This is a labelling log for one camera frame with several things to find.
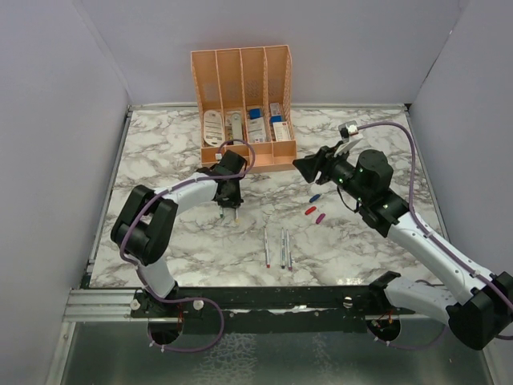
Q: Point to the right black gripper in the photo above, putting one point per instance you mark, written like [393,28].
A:
[311,164]

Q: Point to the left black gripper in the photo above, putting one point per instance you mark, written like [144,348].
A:
[235,200]

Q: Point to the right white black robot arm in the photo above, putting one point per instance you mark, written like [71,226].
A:
[478,304]

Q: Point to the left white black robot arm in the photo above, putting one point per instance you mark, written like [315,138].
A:
[144,226]

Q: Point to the blue pen cap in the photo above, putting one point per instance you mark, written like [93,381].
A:
[314,198]

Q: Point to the red pen cap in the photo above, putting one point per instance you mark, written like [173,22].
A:
[310,210]

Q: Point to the purple pen cap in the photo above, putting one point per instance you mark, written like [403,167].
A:
[320,218]

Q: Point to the blue whiteboard marker pen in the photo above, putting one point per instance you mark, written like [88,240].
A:
[283,251]

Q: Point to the red whiteboard marker pen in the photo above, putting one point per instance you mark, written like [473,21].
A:
[266,246]

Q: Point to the purple whiteboard marker pen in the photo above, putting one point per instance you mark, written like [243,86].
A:
[288,251]

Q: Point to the white red box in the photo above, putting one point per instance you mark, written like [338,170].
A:
[279,124]

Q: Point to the white oval package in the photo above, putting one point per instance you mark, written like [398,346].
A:
[213,130]

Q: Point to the white blue box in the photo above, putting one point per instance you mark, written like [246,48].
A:
[256,125]

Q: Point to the grey stapler tool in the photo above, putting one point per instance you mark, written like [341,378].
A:
[237,126]

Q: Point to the peach desk organizer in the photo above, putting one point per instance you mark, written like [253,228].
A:
[230,80]

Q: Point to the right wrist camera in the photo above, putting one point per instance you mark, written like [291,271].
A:
[350,137]

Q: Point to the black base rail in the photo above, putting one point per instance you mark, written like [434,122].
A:
[267,309]

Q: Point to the aluminium frame rail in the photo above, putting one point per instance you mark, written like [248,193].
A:
[109,305]

